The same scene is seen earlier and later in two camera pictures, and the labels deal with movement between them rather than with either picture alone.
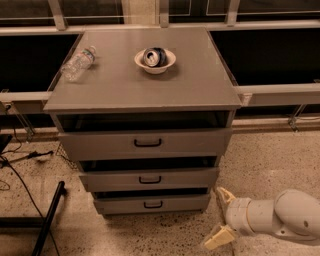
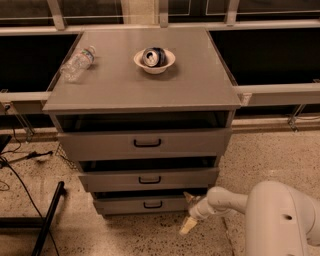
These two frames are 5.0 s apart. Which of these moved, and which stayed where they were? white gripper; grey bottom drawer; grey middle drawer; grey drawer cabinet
Moved: white gripper
Stayed: grey bottom drawer; grey middle drawer; grey drawer cabinet
